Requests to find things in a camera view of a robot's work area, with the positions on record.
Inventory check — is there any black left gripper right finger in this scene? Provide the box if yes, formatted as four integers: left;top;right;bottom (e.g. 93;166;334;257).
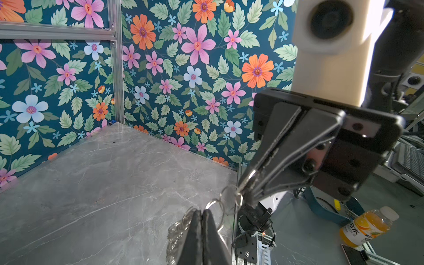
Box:
202;209;231;265

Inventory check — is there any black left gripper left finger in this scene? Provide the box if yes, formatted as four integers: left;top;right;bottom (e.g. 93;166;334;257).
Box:
177;210;203;265

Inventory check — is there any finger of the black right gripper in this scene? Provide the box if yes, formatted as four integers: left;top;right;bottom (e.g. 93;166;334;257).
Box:
241;108;346;206
236;102;301;195

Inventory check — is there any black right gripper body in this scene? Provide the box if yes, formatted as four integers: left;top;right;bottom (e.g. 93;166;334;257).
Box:
253;88;404;202

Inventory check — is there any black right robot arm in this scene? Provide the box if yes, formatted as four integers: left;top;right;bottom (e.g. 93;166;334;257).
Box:
236;1;424;234

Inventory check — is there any orange juice bottle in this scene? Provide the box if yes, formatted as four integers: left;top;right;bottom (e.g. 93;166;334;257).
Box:
339;206;400;248

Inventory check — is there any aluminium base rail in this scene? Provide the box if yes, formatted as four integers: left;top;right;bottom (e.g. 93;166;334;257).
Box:
257;232;275;265

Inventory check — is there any aluminium frame corner post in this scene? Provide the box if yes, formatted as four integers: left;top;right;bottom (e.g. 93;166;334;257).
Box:
108;0;125;124

